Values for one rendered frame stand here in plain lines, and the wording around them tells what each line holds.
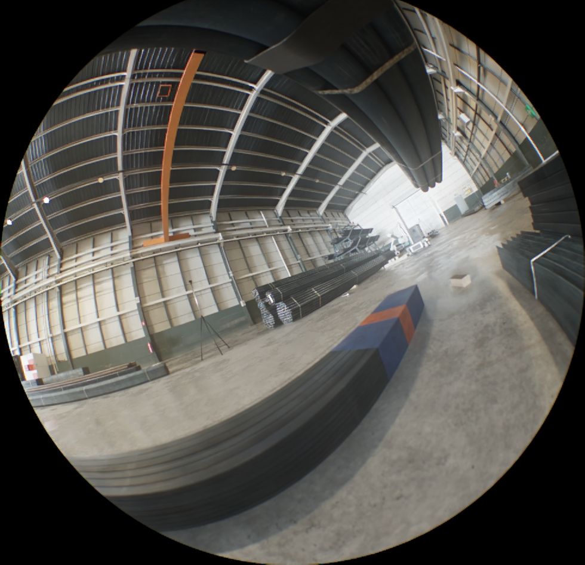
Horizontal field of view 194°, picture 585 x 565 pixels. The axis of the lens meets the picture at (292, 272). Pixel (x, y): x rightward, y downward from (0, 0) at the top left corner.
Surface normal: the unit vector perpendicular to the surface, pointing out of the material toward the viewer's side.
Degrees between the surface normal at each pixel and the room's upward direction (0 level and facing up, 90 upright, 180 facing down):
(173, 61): 171
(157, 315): 90
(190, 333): 90
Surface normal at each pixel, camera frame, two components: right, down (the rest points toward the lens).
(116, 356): 0.55, -0.37
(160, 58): 0.32, 0.95
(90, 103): 0.50, 0.83
